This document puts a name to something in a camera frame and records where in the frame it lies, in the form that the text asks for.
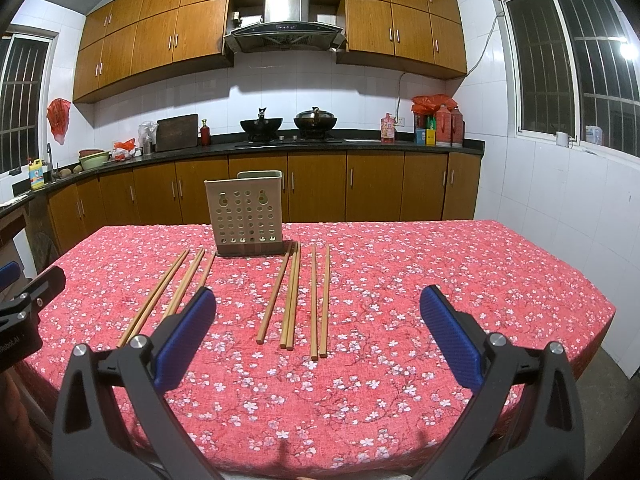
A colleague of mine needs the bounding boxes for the wooden chopstick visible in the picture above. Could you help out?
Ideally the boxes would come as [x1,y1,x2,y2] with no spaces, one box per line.
[116,249,189,348]
[198,251,216,288]
[310,244,319,362]
[285,243,300,351]
[256,240,295,344]
[163,248,205,318]
[319,245,331,358]
[280,240,298,349]

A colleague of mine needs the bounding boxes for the yellow detergent bottle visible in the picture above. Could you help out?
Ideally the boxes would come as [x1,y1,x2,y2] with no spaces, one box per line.
[28,158,46,191]

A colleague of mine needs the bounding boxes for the green basin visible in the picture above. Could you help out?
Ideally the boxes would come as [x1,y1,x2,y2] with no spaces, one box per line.
[79,150,110,171]

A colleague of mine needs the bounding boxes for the red bag on counter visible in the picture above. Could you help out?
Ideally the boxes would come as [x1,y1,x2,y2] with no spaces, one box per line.
[110,139,141,162]

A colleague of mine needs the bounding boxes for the dark wooden cutting board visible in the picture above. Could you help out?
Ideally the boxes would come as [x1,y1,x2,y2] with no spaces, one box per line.
[156,114,198,152]

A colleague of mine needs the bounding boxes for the beige perforated utensil holder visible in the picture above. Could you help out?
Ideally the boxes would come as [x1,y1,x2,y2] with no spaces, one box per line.
[204,170,284,258]

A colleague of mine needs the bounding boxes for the left barred window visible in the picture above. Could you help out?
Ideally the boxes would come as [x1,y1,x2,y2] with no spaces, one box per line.
[0,35,49,174]

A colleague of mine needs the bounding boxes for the barred window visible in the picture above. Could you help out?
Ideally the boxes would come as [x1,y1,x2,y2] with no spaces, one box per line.
[503,0,639,156]
[0,35,49,174]

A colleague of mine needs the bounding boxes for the red floral tablecloth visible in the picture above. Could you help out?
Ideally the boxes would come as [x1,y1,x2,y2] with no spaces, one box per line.
[18,220,615,476]

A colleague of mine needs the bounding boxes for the red sauce bottle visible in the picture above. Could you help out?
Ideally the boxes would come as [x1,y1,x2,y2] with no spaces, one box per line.
[200,119,210,146]

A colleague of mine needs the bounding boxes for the white cup on sill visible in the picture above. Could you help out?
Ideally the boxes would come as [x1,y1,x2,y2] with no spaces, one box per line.
[555,131,570,148]

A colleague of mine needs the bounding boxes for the lower wooden cabinets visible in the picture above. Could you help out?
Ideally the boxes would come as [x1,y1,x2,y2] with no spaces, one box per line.
[47,150,480,252]

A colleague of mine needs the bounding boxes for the black lidded wok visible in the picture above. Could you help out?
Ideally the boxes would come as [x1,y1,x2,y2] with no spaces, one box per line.
[294,106,337,140]

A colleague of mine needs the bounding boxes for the pink labelled bottle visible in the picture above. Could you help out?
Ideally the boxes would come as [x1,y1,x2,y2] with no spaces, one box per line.
[380,113,396,143]

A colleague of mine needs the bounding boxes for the steel range hood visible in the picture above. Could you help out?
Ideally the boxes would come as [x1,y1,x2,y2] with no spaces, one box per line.
[224,0,346,53]

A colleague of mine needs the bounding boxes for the right barred window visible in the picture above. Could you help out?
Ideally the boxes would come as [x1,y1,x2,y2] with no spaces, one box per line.
[503,0,639,156]

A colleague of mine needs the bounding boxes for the red plastic bag on wall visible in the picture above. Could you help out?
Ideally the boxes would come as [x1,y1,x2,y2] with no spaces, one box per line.
[47,98,72,145]

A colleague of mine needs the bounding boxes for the black wok with handle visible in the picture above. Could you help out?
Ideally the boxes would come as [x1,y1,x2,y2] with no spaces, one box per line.
[240,107,283,143]

